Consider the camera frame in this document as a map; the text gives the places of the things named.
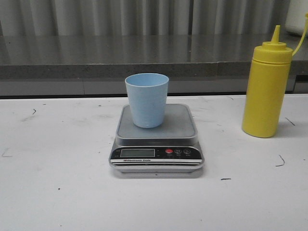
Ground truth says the light blue plastic cup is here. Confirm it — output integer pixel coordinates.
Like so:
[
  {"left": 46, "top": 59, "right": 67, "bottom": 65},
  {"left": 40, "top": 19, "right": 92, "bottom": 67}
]
[{"left": 125, "top": 73, "right": 169, "bottom": 128}]

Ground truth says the yellow squeeze bottle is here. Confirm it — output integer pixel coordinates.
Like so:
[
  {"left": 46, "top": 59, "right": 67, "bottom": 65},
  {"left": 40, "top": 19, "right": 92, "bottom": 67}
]
[{"left": 242, "top": 25, "right": 308, "bottom": 138}]

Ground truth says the silver digital kitchen scale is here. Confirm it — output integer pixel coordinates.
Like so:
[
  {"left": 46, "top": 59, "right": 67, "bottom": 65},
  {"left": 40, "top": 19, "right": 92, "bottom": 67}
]
[{"left": 109, "top": 103, "right": 205, "bottom": 174}]

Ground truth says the grey stone counter ledge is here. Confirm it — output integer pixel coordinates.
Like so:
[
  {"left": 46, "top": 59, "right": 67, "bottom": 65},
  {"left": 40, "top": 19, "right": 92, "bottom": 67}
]
[{"left": 0, "top": 34, "right": 308, "bottom": 97}]

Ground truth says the white container in background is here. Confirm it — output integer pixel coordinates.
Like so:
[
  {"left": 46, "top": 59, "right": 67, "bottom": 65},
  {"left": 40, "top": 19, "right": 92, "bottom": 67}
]
[{"left": 285, "top": 0, "right": 308, "bottom": 36}]

